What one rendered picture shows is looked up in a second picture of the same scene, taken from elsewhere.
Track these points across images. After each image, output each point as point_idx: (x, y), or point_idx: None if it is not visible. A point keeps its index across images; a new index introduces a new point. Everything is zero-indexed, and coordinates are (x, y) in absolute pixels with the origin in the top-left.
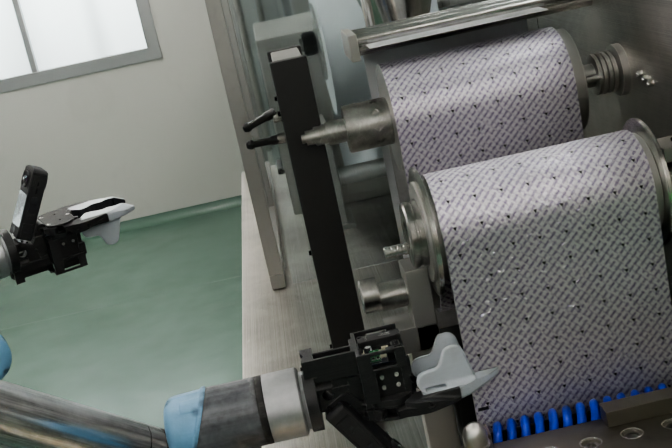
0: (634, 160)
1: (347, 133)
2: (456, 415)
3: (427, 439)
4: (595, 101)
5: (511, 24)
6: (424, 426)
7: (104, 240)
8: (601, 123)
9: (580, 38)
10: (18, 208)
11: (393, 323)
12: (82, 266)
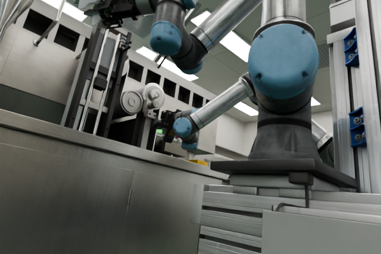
0: None
1: (126, 62)
2: (137, 139)
3: (144, 142)
4: (61, 79)
5: (83, 53)
6: (144, 139)
7: (98, 21)
8: (62, 85)
9: (60, 62)
10: None
11: (161, 111)
12: (109, 28)
